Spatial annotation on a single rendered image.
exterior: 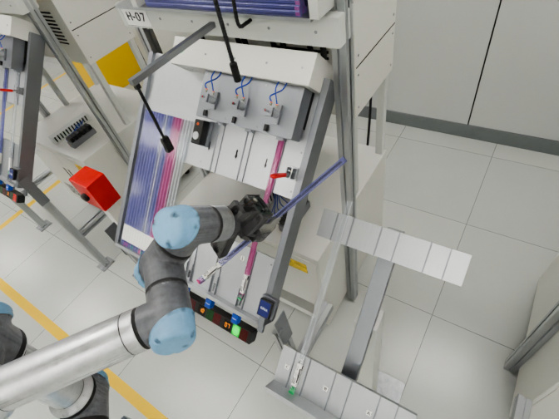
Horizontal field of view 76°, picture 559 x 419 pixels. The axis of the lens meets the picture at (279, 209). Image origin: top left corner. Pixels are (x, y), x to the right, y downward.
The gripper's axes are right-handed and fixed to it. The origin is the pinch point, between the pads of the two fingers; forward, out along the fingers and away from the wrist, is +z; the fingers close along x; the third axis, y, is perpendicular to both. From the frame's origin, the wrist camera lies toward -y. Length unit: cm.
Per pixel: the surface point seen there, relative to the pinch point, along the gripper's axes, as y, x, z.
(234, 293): -28.7, -4.8, 8.5
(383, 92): 41, 26, 59
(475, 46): 91, 43, 154
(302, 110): 24.7, 16.9, 4.8
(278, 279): -13.3, -10.7, 9.3
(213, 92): 10.0, 40.3, 0.7
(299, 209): 4.9, 0.4, 10.3
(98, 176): -62, 77, 15
